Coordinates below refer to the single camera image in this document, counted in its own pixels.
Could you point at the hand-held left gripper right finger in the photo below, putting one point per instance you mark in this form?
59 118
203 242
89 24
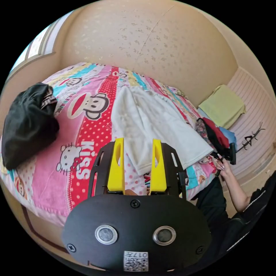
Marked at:
158 174

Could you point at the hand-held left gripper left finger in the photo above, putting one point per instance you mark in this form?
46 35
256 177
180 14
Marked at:
116 172

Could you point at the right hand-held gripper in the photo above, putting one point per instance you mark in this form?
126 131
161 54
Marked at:
232 153

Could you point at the person's right forearm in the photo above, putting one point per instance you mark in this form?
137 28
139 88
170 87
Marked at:
237 192

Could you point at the beige long sleeve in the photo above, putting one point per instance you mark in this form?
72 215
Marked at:
151 120

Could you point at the person's right hand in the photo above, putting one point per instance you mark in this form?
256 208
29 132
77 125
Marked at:
224 168

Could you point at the pile of clothes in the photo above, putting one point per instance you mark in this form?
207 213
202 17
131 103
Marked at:
217 133

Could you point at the white slatted headboard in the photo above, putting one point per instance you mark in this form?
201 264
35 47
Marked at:
254 120

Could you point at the light green folded cloth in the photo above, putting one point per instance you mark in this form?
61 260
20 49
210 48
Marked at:
224 105

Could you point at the bed with cartoon printed sheet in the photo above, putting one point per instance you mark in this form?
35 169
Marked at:
45 183

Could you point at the person's body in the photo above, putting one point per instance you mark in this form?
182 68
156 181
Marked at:
237 228

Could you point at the black bundled garment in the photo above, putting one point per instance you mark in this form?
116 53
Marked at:
28 125

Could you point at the window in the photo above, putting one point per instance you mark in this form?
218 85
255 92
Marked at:
34 46

